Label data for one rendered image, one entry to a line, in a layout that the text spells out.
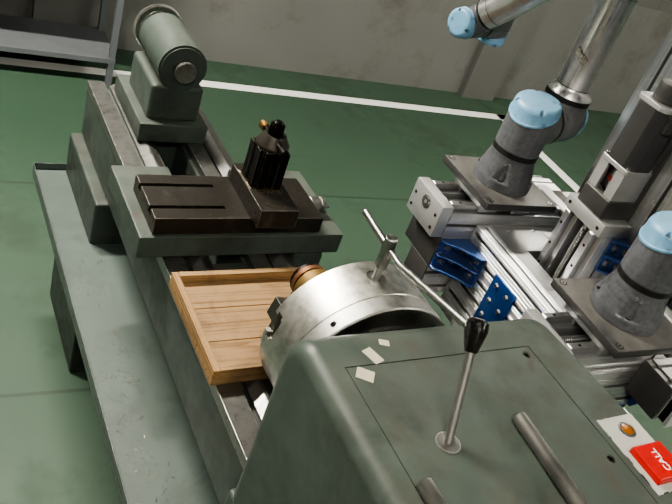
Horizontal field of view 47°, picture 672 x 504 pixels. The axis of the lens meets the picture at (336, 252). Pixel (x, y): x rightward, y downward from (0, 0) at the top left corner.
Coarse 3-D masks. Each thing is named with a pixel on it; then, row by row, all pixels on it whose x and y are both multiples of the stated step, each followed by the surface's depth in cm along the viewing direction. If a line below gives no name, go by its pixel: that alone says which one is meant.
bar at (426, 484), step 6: (426, 480) 92; (432, 480) 92; (420, 486) 92; (426, 486) 91; (432, 486) 91; (420, 492) 92; (426, 492) 91; (432, 492) 91; (438, 492) 91; (426, 498) 91; (432, 498) 90; (438, 498) 90; (444, 498) 91
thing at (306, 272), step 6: (306, 264) 149; (312, 264) 150; (318, 264) 151; (300, 270) 148; (306, 270) 148; (312, 270) 147; (318, 270) 147; (324, 270) 148; (294, 276) 149; (300, 276) 148; (306, 276) 146; (312, 276) 146; (294, 282) 148; (300, 282) 146; (306, 282) 145; (294, 288) 147
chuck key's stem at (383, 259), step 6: (390, 234) 126; (384, 240) 125; (390, 240) 124; (396, 240) 125; (384, 246) 125; (390, 246) 125; (384, 252) 126; (378, 258) 127; (384, 258) 126; (390, 258) 127; (378, 264) 127; (384, 264) 127; (378, 270) 128; (372, 276) 130; (378, 276) 129
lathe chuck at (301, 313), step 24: (360, 264) 132; (312, 288) 129; (336, 288) 127; (360, 288) 127; (384, 288) 128; (408, 288) 132; (288, 312) 129; (312, 312) 126; (336, 312) 124; (264, 336) 133; (288, 336) 127; (264, 360) 134
